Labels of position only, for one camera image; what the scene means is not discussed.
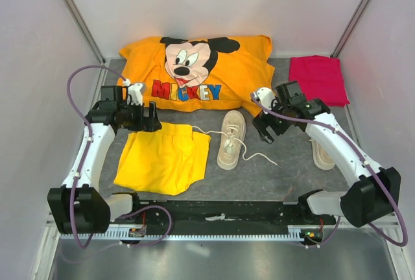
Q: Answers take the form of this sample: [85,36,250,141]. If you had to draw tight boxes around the purple cable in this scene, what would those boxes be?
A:
[58,64,172,263]
[251,93,409,250]

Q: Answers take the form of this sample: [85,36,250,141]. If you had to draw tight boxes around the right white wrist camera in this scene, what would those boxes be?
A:
[251,87,276,111]

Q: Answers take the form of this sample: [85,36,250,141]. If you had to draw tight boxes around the grey table mat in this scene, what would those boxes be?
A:
[67,57,379,202]

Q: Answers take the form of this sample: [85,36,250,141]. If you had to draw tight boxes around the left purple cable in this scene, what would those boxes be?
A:
[58,64,172,263]

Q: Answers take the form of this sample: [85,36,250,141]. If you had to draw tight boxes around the pink folded cloth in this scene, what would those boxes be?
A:
[289,55,350,107]

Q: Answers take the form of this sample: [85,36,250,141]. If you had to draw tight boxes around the grey slotted cable duct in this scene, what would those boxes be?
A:
[60,224,324,240]

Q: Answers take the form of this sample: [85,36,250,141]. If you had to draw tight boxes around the beige lace sneaker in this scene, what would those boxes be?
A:
[217,110,246,170]

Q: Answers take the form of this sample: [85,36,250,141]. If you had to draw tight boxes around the orange Mickey t-shirt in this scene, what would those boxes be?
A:
[119,36,274,116]

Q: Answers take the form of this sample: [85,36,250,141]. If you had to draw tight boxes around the left aluminium frame post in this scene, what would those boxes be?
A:
[62,0,106,64]

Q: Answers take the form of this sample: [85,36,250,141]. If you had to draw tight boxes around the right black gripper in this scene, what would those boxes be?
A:
[251,96,291,145]

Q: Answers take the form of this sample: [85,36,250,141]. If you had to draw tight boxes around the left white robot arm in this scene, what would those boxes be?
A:
[47,82,162,235]

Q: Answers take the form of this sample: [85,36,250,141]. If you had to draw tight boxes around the white shoelace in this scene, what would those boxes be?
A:
[190,124,279,167]

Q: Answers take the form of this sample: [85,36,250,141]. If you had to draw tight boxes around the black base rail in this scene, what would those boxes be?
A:
[114,194,335,234]

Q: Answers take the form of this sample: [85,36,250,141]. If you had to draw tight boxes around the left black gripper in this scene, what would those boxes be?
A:
[117,100,161,133]

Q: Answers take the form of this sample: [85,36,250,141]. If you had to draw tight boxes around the aluminium frame post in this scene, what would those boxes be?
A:
[330,0,372,58]
[62,0,106,64]

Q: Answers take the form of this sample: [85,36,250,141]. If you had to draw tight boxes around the right aluminium frame post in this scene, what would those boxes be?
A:
[330,0,372,58]

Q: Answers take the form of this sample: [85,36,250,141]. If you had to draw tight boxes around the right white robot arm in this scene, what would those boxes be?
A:
[251,81,401,228]

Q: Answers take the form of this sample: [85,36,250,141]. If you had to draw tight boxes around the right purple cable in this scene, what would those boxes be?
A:
[251,93,409,250]

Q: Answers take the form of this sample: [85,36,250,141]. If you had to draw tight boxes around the yellow shorts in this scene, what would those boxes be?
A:
[113,122,211,196]

